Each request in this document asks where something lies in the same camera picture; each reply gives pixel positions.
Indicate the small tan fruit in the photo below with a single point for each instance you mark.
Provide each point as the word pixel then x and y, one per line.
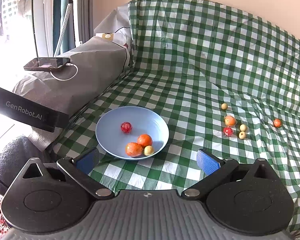
pixel 224 106
pixel 242 135
pixel 243 128

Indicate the red fruit in plate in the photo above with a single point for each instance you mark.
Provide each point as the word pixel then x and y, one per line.
pixel 126 127

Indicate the light blue plate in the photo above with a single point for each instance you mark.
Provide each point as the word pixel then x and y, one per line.
pixel 144 121

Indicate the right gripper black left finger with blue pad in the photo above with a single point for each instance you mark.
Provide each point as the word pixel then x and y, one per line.
pixel 78 169

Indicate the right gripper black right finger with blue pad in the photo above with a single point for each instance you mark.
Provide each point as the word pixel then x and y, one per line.
pixel 217 172

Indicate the red round fruit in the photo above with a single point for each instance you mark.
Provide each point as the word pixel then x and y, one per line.
pixel 228 131

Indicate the black smartphone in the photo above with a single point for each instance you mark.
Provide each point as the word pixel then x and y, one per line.
pixel 46 64

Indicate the green white checkered cloth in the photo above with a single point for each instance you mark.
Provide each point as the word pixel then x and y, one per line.
pixel 189 57

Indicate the orange peach fruit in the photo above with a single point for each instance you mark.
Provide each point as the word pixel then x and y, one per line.
pixel 229 121

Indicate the orange fruit in plate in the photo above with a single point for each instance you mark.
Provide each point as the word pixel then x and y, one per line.
pixel 145 140

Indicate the tan round fruit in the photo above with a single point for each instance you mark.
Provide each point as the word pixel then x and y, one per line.
pixel 148 150

